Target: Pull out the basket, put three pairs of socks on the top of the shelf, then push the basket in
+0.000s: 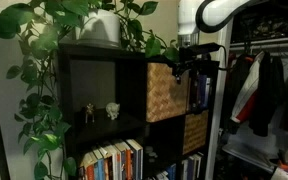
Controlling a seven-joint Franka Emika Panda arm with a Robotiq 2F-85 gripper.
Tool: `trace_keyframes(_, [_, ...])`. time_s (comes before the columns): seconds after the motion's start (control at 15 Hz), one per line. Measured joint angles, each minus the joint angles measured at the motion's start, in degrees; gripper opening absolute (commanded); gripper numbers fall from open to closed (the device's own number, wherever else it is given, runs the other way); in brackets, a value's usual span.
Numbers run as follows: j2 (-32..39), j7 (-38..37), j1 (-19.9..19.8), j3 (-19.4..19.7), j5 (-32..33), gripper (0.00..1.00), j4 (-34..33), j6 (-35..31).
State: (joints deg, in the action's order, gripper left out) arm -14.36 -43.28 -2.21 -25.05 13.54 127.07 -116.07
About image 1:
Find white elephant figurine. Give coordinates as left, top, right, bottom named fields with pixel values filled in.
left=106, top=102, right=120, bottom=120

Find white red jacket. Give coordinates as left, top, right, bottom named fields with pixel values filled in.
left=230, top=51, right=265, bottom=123

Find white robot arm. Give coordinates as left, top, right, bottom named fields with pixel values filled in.
left=172, top=0, right=288, bottom=84

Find white plant pot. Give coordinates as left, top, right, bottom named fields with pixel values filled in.
left=75, top=8, right=120, bottom=48

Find books in upper right cube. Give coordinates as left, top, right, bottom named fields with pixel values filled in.
left=194, top=74, right=211, bottom=110

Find black hanging jacket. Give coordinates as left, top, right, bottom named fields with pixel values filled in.
left=249, top=52, right=286, bottom=137

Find green pothos plant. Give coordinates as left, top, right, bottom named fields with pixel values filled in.
left=0, top=0, right=170, bottom=180

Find books bottom right cube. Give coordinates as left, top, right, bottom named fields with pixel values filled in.
left=153, top=152, right=204, bottom=180

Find woven basket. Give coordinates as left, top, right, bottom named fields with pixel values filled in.
left=146, top=63, right=189, bottom=122
left=183, top=111, right=208, bottom=154

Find dark cube shelf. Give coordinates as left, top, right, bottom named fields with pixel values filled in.
left=58, top=44, right=219, bottom=176

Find row of books lower left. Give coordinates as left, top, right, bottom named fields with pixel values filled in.
left=78, top=139, right=144, bottom=180

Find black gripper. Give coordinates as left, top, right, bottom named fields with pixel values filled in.
left=171, top=42, right=220, bottom=84

